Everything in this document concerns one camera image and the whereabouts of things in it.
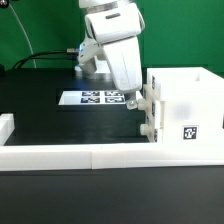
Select white drawer tray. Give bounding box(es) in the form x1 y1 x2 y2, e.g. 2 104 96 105
140 122 163 143
138 84 163 129

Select white U-shaped fence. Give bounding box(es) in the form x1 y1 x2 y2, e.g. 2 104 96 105
0 114 224 171

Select black power cables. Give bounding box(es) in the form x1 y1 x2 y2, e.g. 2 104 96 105
11 48 81 70

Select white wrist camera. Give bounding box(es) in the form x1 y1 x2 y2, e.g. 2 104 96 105
78 37 105 74

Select thin white cable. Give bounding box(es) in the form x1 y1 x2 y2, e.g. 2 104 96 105
9 3 38 69

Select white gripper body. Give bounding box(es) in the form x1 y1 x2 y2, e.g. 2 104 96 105
84 2 145 94

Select white front drawer tray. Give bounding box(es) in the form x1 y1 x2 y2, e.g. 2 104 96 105
140 122 163 143

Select white fiducial marker sheet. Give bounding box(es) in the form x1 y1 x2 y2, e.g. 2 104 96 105
59 90 125 105

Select white drawer cabinet box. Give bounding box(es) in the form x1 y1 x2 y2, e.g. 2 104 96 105
147 67 224 144

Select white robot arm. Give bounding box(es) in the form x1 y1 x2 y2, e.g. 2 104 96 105
78 0 145 110

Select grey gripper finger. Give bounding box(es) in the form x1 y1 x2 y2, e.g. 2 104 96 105
124 92 137 110

